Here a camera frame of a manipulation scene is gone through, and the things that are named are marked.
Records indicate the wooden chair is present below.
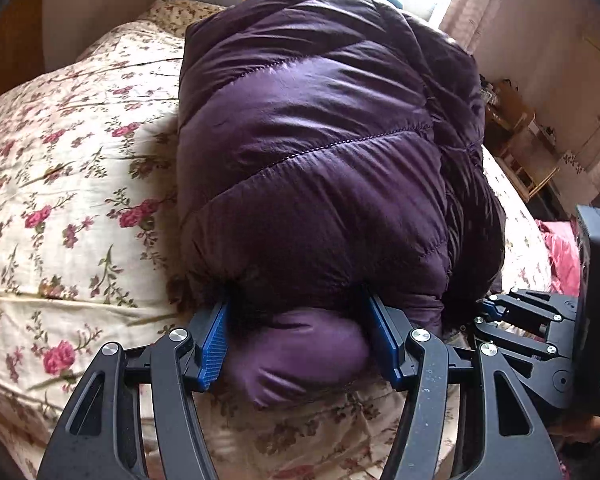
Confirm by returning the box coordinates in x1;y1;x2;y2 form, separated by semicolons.
482;77;563;201

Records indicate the pink cloth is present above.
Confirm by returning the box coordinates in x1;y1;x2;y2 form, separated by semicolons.
535;217;588;298

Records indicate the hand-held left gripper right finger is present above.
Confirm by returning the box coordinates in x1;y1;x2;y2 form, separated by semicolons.
365;290;563;480

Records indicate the pale floral curtain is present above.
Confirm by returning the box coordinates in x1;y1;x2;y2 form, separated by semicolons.
440;0;531;56

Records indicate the floral bed duvet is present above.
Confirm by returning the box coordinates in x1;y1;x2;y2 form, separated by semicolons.
0;0;556;480

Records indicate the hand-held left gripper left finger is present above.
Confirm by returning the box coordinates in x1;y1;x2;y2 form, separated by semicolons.
37;296;231;480

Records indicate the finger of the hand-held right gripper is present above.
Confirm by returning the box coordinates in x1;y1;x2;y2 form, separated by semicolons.
472;316;576;376
480;290;581;333

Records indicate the purple quilted down jacket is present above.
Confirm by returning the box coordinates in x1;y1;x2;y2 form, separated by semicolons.
172;0;508;408

